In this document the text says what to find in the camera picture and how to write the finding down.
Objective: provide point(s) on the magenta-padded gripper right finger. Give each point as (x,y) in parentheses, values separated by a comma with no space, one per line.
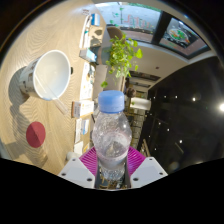
(136,160)

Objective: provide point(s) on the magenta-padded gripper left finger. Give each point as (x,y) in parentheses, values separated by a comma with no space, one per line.
(87,160)

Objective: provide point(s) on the clear blue-capped water bottle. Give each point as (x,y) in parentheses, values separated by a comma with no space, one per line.
(111,133)

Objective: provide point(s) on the yellow card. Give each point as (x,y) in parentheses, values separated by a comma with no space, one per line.
(86,148)

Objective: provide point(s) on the white napkin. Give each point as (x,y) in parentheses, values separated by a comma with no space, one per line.
(78,148)

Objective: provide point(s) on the blue white packet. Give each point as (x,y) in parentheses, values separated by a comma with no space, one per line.
(82,128)

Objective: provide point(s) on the white orange booklet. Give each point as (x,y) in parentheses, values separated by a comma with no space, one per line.
(82,108)

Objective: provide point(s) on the flat round red coaster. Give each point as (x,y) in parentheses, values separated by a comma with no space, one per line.
(35,134)

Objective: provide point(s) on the person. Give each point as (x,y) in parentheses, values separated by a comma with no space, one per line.
(130,92)

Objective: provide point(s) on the white printed mug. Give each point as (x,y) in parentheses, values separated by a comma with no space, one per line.
(50,75)

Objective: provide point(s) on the group of ceiling spotlights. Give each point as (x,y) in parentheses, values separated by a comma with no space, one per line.
(221,106)

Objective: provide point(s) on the green potted plant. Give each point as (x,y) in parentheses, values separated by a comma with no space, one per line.
(121,56)

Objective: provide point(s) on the light blue small box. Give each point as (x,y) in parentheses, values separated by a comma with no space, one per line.
(88,55)

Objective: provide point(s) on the brown heart-cut cardboard stand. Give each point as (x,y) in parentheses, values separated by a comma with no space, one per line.
(95,36)

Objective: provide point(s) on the window with painted decorations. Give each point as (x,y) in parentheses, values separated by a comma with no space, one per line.
(133,23)

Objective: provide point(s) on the blue white card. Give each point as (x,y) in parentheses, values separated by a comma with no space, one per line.
(95,19)

